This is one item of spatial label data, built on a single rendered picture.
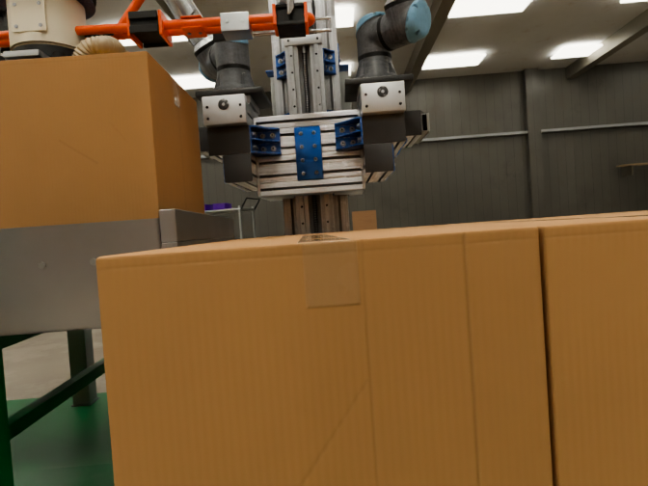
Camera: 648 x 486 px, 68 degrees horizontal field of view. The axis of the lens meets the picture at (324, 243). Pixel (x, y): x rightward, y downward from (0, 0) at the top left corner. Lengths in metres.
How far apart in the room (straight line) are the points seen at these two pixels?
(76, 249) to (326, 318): 0.62
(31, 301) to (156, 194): 0.31
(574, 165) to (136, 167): 12.32
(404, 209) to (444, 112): 2.50
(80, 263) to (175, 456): 0.55
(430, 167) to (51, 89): 11.12
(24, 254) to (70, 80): 0.38
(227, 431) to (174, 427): 0.05
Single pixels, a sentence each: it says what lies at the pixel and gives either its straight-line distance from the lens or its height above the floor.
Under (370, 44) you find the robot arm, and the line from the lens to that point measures 1.76.
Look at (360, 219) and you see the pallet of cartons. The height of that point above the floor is 0.68.
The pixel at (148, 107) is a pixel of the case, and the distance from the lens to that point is 1.10.
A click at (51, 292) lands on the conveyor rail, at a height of 0.48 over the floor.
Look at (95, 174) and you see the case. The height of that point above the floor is 0.70.
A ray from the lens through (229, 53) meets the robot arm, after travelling 1.78.
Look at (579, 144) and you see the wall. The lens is 13.13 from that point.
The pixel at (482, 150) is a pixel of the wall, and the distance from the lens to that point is 12.31.
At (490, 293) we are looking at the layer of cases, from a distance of 0.46.
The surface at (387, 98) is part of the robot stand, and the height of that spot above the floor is 0.94.
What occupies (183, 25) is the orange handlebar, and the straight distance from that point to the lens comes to 1.32.
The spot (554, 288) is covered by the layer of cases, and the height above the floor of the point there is 0.49.
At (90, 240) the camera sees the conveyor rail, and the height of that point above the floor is 0.56.
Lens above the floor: 0.55
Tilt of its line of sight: 2 degrees down
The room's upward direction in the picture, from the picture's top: 4 degrees counter-clockwise
